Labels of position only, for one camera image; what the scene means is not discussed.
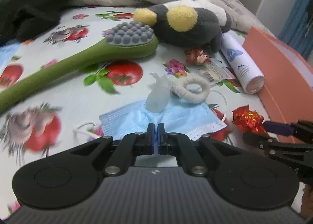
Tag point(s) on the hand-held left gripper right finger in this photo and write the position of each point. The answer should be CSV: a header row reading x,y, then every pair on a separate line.
x,y
160,140

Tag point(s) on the red and white candy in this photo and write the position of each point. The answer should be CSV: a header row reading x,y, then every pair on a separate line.
x,y
196,56

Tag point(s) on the black jacket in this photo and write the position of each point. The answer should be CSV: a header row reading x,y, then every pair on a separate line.
x,y
31,1

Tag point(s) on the blue curtain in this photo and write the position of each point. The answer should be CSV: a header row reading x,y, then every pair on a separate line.
x,y
298,13

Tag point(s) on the green massage brush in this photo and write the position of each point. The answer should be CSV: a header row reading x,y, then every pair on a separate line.
x,y
73,62

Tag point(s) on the red foil candy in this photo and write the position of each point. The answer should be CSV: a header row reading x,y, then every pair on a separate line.
x,y
248,120

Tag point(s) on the pink cardboard box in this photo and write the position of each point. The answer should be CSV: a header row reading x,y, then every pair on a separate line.
x,y
278,74

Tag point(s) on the grey penguin plush toy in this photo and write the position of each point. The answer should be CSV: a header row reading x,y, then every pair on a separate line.
x,y
190,28

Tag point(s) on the blue face mask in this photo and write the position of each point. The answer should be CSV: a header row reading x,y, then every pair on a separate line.
x,y
185,118

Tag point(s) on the translucent soft figure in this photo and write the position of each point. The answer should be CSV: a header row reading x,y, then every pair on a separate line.
x,y
157,96

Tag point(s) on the fruit printed tablecloth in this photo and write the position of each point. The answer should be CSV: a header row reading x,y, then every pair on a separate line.
x,y
73,92

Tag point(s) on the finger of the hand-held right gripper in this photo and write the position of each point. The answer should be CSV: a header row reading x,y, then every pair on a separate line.
x,y
288,155
278,127

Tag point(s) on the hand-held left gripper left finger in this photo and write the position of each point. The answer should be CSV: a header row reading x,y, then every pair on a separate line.
x,y
153,140

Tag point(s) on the white hair scrunchie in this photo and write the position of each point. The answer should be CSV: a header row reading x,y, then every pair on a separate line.
x,y
179,93

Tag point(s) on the white spray can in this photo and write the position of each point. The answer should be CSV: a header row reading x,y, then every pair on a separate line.
x,y
240,65

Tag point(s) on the clear labelled packet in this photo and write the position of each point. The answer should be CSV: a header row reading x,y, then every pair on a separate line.
x,y
215,72

